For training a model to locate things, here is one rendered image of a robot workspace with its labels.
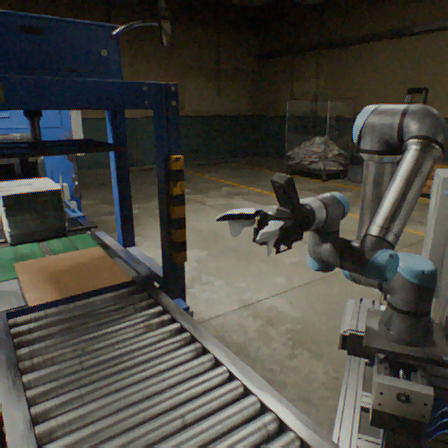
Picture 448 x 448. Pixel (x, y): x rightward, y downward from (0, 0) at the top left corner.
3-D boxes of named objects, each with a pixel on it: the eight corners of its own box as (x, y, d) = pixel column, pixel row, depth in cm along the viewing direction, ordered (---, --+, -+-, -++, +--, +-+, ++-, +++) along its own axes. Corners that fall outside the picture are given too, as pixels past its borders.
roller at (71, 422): (220, 372, 103) (220, 357, 101) (34, 459, 77) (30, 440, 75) (211, 363, 107) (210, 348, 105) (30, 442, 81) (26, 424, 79)
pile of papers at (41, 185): (69, 234, 203) (63, 187, 195) (8, 244, 186) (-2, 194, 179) (55, 218, 232) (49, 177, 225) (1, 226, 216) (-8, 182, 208)
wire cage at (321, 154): (348, 179, 818) (355, 97, 768) (323, 183, 772) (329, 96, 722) (307, 172, 912) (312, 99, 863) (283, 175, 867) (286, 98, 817)
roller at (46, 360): (177, 329, 123) (176, 316, 122) (18, 386, 97) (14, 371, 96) (170, 322, 127) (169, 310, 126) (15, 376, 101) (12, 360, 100)
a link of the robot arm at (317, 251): (337, 281, 87) (341, 237, 84) (299, 267, 95) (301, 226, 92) (354, 272, 92) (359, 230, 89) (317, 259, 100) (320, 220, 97)
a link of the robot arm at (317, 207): (328, 203, 83) (300, 192, 89) (316, 206, 80) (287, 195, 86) (322, 233, 86) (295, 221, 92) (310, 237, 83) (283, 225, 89)
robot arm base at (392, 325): (378, 314, 119) (382, 286, 116) (430, 324, 113) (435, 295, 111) (376, 340, 106) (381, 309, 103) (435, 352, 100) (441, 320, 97)
